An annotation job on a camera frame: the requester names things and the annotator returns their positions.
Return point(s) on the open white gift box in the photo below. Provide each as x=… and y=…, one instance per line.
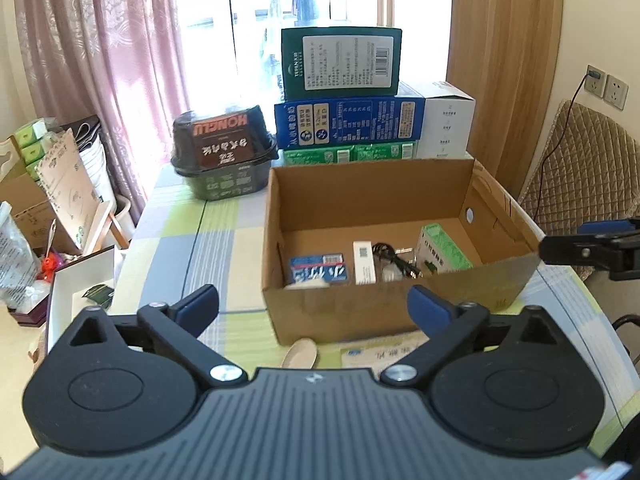
x=70, y=280

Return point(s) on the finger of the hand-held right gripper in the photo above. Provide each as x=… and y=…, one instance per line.
x=605, y=227
x=565, y=250

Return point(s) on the white plastic bag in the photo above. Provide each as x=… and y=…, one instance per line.
x=15, y=255

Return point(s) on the brown quilted chair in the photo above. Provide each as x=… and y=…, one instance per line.
x=585, y=160

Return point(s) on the wooden post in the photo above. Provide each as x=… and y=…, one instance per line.
x=390, y=10
x=381, y=10

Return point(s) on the brown cardboard carton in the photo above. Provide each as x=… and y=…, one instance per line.
x=25, y=210

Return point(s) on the stack of green tissue packs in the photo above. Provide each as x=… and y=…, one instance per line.
x=32, y=147

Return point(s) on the dark green box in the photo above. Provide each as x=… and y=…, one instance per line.
x=340, y=62

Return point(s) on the black instant food bowl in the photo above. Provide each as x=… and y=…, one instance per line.
x=222, y=145

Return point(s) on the large white box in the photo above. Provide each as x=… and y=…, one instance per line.
x=447, y=125

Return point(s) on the small green and white box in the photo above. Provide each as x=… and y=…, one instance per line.
x=445, y=250

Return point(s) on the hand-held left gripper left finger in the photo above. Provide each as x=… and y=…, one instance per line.
x=197, y=305

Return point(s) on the pink curtain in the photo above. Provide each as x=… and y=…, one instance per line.
x=100, y=45

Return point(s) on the slim white box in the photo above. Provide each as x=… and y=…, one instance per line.
x=365, y=262

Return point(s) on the desktop with checked tablecloth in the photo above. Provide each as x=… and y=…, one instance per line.
x=175, y=240

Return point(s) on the blue and white packet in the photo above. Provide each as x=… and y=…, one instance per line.
x=317, y=272

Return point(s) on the black bag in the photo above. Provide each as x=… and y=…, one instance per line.
x=82, y=132

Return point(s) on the blue box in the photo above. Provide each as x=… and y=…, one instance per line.
x=350, y=122

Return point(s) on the empty wall outlet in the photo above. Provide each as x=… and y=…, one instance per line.
x=616, y=92

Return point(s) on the wall outlet with plug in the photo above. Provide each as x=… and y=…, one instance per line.
x=595, y=80

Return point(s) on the wooden door panel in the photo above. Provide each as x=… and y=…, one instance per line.
x=505, y=60

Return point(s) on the wooden stool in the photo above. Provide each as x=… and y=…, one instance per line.
x=120, y=220

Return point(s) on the red toy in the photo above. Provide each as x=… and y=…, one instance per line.
x=50, y=265

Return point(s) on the dark green packet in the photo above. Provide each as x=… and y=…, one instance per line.
x=100, y=295

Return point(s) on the kraft paper envelope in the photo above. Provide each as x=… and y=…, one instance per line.
x=380, y=352

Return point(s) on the wooden spoon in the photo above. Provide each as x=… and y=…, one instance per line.
x=300, y=352

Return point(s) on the cardboard box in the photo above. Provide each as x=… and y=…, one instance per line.
x=370, y=195

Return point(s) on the printed cardboard sheet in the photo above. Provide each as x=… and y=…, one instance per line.
x=70, y=190

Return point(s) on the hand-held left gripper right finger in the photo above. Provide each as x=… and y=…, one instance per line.
x=427, y=307

